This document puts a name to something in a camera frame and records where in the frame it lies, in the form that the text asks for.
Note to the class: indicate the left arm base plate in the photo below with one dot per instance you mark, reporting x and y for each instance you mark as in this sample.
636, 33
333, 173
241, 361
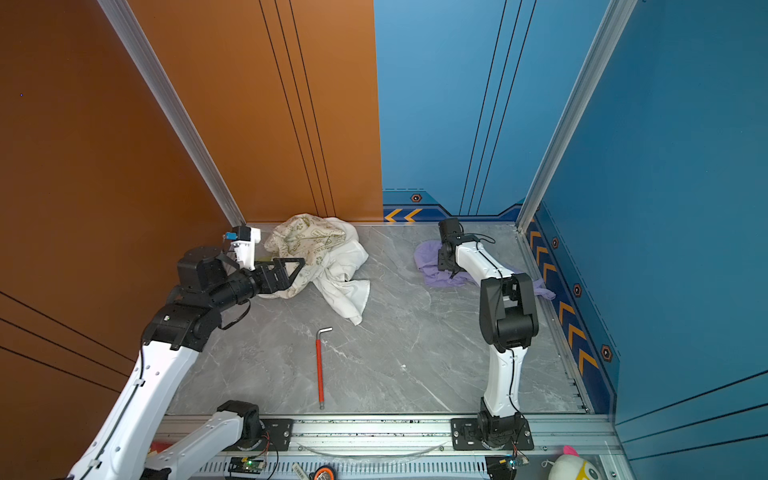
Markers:
276, 435

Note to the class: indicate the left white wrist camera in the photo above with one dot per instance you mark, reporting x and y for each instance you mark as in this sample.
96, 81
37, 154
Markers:
243, 240

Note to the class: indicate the orange black tape measure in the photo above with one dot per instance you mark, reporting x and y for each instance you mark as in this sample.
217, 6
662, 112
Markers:
325, 472

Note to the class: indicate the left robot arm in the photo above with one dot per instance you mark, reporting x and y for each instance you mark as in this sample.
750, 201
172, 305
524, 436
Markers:
209, 284

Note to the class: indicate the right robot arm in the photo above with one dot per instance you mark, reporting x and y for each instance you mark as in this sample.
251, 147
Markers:
508, 322

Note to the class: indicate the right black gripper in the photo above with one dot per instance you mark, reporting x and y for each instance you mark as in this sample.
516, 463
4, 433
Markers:
441, 261

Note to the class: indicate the small circuit board right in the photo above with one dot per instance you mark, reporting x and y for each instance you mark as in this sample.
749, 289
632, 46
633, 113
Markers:
515, 460

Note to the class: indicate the purple cloth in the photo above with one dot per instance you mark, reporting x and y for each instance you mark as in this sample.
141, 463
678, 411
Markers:
435, 267

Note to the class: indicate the green circuit board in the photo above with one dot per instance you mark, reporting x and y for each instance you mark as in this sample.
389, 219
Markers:
246, 466

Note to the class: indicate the white cloth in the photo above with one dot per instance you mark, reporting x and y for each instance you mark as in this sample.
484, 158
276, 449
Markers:
345, 295

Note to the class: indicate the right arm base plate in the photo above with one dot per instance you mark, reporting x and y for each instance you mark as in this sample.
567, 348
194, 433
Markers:
466, 436

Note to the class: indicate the red handled hex key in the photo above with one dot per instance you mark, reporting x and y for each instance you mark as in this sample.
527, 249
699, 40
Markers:
319, 365

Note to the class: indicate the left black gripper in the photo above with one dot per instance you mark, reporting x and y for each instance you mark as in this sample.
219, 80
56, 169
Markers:
282, 281

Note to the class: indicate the white plush toy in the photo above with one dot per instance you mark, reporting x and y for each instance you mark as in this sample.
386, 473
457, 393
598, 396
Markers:
571, 466

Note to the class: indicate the floral patterned cloth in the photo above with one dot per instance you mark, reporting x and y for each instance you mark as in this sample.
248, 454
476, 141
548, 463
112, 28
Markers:
303, 236

